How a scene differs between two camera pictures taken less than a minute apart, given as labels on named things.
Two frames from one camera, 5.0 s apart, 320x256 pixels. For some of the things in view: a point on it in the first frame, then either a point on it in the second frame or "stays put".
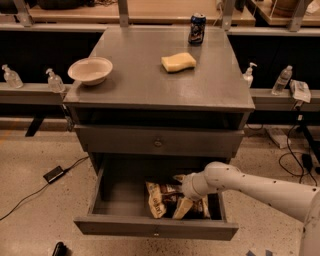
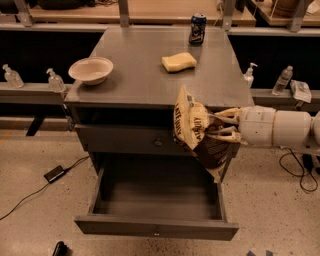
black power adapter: (54, 174) stays put
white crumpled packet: (300, 90) stays put
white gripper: (188, 186) → (256, 126)
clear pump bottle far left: (12, 77) stays put
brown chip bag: (161, 199) → (191, 122)
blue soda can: (197, 28) stays put
